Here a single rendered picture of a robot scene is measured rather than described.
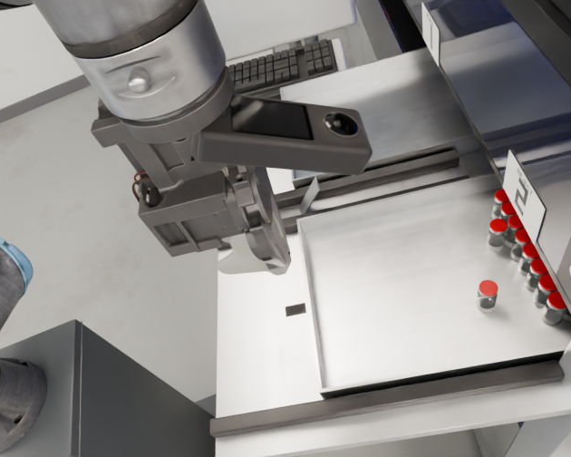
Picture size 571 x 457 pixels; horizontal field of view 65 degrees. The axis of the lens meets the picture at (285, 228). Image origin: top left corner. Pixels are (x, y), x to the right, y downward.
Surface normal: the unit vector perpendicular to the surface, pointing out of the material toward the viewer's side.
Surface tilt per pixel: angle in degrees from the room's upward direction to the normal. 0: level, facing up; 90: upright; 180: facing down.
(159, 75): 90
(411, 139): 0
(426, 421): 0
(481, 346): 0
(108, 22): 90
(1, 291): 95
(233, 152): 93
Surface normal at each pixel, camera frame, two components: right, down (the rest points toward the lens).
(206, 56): 0.87, 0.22
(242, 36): 0.05, 0.78
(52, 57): 0.27, 0.72
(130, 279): -0.26, -0.59
